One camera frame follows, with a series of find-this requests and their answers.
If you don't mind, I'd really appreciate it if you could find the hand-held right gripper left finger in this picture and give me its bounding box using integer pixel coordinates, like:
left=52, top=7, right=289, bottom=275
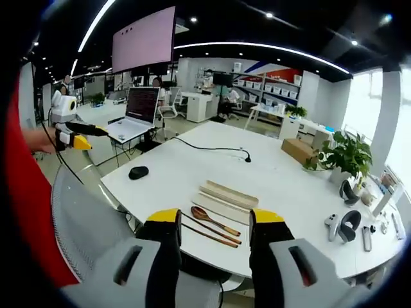
left=59, top=207, right=184, bottom=308

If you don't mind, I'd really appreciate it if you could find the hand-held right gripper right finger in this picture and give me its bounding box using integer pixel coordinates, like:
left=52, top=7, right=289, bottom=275
left=249, top=207, right=373, bottom=308

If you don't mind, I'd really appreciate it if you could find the dark wooden chopstick utensil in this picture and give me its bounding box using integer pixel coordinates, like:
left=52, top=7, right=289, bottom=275
left=181, top=211, right=243, bottom=246
left=181, top=221, right=240, bottom=249

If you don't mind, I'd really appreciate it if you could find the beige cutlery case lid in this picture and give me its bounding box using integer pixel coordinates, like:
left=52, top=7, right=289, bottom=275
left=191, top=191, right=252, bottom=226

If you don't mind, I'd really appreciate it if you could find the dark wooden spoon utensil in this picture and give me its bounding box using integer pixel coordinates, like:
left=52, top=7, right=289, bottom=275
left=190, top=205, right=242, bottom=237

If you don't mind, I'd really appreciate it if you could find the beige cutlery case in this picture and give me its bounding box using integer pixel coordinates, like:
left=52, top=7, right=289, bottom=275
left=199, top=180, right=259, bottom=210

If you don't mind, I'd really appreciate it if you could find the person's left hand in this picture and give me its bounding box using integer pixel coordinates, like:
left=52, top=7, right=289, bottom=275
left=21, top=127, right=60, bottom=154

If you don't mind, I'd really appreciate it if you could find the white open laptop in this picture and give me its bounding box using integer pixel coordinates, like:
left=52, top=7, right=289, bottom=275
left=105, top=86, right=161, bottom=144

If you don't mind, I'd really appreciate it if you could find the person's red shirt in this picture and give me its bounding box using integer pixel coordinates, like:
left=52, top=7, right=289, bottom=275
left=5, top=72, right=80, bottom=287

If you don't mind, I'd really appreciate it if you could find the white headset controller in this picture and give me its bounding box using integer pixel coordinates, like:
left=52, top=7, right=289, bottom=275
left=324, top=212, right=340, bottom=243

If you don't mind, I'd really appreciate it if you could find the grey mesh office chair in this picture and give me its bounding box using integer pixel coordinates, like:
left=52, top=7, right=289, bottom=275
left=50, top=162, right=150, bottom=289

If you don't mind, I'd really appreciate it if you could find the black computer mouse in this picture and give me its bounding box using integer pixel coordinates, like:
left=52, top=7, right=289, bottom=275
left=128, top=166, right=150, bottom=180

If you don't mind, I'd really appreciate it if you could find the white office chair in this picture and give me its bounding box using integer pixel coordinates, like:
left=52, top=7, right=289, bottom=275
left=158, top=86, right=183, bottom=122

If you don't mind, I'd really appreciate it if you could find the grey remote control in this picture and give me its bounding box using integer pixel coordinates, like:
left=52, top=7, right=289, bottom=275
left=362, top=225, right=373, bottom=252

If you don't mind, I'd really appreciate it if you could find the large pink display screen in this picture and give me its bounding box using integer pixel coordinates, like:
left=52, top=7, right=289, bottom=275
left=111, top=5, right=177, bottom=74

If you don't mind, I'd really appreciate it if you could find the brown cardboard box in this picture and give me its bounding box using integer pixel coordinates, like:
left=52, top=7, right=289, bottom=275
left=281, top=137, right=319, bottom=167

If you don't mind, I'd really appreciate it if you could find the white desk cabinet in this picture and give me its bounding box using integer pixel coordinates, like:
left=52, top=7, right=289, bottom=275
left=181, top=91, right=221, bottom=123

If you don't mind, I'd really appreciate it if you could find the green potted plant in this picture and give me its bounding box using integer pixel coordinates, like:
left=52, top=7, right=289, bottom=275
left=303, top=130, right=374, bottom=187

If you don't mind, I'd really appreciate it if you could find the small black monitor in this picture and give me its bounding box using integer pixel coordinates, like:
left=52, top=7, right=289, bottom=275
left=212, top=72, right=234, bottom=88

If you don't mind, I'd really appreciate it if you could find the small green plant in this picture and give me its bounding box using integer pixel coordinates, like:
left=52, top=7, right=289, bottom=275
left=284, top=104, right=308, bottom=118

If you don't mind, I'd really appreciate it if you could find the shelf with white bins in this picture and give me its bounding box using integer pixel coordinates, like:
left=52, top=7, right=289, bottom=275
left=231, top=71, right=303, bottom=117

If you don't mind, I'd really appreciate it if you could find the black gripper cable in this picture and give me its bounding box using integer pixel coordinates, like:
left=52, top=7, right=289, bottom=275
left=40, top=107, right=86, bottom=186

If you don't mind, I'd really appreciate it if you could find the grey and black headset strap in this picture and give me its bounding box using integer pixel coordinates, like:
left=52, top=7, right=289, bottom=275
left=339, top=179, right=362, bottom=207

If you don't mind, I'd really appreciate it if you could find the black table power cable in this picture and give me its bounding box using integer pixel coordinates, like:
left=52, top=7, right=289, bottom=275
left=169, top=136, right=252, bottom=164

